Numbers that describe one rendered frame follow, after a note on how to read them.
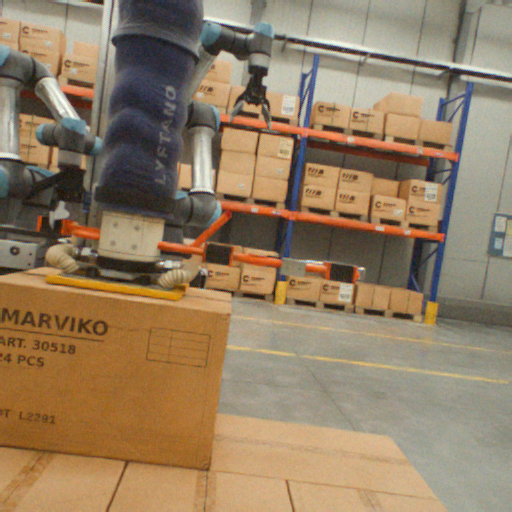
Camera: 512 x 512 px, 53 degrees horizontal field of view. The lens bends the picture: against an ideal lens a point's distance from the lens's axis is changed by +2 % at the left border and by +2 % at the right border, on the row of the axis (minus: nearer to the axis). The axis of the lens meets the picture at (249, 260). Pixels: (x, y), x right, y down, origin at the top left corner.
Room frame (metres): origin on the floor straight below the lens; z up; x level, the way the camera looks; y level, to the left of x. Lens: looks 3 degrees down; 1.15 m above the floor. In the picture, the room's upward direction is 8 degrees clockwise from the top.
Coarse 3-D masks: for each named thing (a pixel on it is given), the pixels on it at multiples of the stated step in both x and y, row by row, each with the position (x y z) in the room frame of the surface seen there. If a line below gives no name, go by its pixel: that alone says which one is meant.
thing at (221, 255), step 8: (208, 248) 1.40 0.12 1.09; (216, 248) 1.40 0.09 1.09; (224, 248) 1.40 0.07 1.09; (232, 248) 1.41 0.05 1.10; (208, 256) 1.40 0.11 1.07; (216, 256) 1.41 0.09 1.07; (224, 256) 1.41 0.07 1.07; (232, 256) 1.41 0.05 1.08; (216, 264) 1.41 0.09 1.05; (224, 264) 1.41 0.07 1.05
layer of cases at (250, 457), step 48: (240, 432) 1.52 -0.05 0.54; (288, 432) 1.58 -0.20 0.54; (336, 432) 1.64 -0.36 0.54; (0, 480) 1.08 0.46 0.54; (48, 480) 1.11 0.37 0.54; (96, 480) 1.14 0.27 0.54; (144, 480) 1.16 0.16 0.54; (192, 480) 1.20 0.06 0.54; (240, 480) 1.23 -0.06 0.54; (288, 480) 1.27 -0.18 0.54; (336, 480) 1.31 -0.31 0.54; (384, 480) 1.35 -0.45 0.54
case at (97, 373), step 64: (0, 320) 1.23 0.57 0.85; (64, 320) 1.24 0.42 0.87; (128, 320) 1.24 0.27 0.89; (192, 320) 1.25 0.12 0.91; (0, 384) 1.23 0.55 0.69; (64, 384) 1.24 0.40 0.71; (128, 384) 1.25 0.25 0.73; (192, 384) 1.25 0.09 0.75; (64, 448) 1.24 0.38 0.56; (128, 448) 1.25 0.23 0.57; (192, 448) 1.25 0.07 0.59
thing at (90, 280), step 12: (48, 276) 1.29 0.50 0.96; (60, 276) 1.30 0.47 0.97; (72, 276) 1.31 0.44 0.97; (84, 276) 1.33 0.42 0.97; (96, 276) 1.35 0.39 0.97; (144, 276) 1.34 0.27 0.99; (96, 288) 1.30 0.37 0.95; (108, 288) 1.30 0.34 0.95; (120, 288) 1.30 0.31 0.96; (132, 288) 1.30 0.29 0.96; (144, 288) 1.31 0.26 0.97; (156, 288) 1.32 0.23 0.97
